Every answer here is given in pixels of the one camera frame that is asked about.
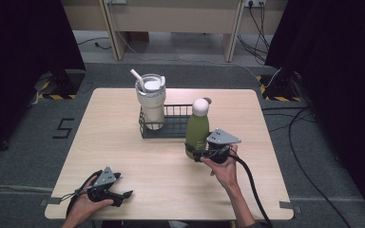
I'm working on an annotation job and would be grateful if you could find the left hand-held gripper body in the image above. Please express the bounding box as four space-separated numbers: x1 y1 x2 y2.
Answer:
86 166 123 203

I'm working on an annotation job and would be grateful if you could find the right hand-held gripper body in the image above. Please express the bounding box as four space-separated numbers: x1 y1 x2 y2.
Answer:
202 127 242 165

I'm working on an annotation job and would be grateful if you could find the green bottle with white cap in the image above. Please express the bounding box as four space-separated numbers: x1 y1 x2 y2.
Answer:
184 98 211 161

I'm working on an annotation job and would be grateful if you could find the black wire basket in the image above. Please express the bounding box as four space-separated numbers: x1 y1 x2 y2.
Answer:
138 104 194 140

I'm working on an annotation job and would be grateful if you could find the white tumbler with straw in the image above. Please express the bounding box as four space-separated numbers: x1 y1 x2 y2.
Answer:
129 68 167 131

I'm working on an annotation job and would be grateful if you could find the person's right hand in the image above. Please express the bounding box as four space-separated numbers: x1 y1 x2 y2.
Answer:
200 144 240 191

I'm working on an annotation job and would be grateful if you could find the person's left hand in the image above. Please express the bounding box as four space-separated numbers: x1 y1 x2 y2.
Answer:
69 176 114 223

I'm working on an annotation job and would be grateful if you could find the grey tape strip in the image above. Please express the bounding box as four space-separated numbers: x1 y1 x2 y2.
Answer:
279 200 302 214
39 197 63 207

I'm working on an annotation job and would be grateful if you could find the stand base with hazard tape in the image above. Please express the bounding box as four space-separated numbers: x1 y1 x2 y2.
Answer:
32 68 86 101
256 73 304 103

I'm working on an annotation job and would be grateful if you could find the brown box under desk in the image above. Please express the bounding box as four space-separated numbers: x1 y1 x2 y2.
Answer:
127 31 150 44

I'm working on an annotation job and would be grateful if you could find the black curtain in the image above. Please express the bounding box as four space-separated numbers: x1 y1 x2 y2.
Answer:
264 0 365 228
0 0 86 161

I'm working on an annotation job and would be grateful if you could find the white power strip with plugs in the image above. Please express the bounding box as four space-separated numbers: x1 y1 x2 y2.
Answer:
244 0 267 9

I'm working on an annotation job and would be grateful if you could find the left hand-held gripper black cable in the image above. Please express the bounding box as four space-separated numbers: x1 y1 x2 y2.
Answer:
60 169 105 219

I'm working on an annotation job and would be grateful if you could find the hand-held gripper black cable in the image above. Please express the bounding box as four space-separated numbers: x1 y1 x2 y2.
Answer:
228 154 274 228
60 169 105 219

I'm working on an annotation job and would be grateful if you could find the right hand-held gripper black cable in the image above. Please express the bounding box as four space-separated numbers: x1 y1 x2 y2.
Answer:
228 154 274 228

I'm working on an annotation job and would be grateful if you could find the long black floor cable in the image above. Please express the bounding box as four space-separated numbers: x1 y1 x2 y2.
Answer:
287 106 354 228

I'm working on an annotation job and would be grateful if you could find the bundle of black cables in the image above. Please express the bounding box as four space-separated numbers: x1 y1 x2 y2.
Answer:
236 2 271 65

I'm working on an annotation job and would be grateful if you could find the short black floor cable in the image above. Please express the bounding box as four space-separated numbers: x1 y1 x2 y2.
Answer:
76 36 112 51

